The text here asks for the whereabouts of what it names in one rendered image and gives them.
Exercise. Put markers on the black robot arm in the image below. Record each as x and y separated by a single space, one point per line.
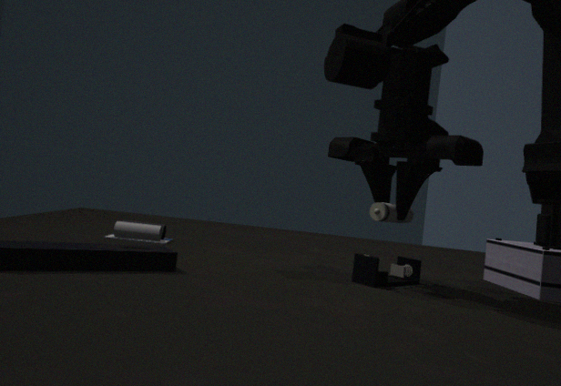
364 59

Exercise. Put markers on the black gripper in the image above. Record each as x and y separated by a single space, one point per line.
400 133

